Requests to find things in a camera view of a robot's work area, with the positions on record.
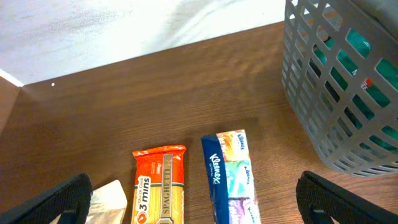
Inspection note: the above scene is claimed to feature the green Nescafe coffee bag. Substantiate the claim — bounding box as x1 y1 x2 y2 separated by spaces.
313 29 397 153

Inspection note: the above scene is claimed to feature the tan packet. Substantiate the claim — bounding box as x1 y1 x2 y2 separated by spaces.
51 179 128 224

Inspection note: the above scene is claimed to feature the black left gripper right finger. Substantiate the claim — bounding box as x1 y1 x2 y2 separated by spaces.
296 171 397 224

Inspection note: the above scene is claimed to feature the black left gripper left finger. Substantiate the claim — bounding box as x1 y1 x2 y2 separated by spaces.
1 173 93 224

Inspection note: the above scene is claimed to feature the spaghetti pasta packet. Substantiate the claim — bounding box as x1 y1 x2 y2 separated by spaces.
131 145 186 224

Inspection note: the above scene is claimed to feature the dark grey plastic basket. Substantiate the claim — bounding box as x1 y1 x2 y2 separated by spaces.
282 0 397 177

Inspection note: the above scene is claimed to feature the colourful tissue multipack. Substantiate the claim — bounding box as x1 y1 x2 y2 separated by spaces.
201 129 261 224

